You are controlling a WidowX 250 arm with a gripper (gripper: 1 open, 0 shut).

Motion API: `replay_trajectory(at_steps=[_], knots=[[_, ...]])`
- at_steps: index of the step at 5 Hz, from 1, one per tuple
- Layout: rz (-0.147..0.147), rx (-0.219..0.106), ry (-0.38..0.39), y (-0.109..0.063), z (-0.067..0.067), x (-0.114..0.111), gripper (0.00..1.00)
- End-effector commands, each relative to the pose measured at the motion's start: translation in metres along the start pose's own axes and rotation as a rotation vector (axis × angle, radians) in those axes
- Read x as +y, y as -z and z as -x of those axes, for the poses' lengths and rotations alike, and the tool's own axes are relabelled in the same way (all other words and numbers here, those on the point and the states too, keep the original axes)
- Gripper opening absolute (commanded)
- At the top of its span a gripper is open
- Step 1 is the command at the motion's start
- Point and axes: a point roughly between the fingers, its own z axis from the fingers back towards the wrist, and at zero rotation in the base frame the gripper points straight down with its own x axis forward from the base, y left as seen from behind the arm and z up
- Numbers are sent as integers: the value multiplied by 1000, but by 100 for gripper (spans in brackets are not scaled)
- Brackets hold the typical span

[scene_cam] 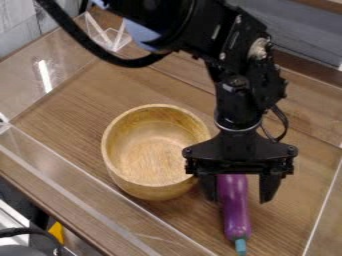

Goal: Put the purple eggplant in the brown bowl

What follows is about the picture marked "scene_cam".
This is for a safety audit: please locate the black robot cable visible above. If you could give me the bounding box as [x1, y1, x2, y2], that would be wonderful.
[34, 0, 172, 69]

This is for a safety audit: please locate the purple toy eggplant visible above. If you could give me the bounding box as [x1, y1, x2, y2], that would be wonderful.
[217, 174, 251, 256]

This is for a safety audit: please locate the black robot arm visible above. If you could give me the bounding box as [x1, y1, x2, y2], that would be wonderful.
[104, 0, 298, 203]

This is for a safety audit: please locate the yellow black device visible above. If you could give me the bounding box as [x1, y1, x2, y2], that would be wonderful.
[26, 219, 79, 256]

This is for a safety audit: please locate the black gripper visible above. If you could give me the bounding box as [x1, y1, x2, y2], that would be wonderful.
[182, 119, 298, 203]

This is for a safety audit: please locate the brown wooden bowl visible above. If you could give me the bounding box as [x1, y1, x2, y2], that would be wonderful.
[100, 104, 211, 201]

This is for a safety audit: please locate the clear acrylic corner bracket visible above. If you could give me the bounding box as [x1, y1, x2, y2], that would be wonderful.
[84, 13, 132, 52]

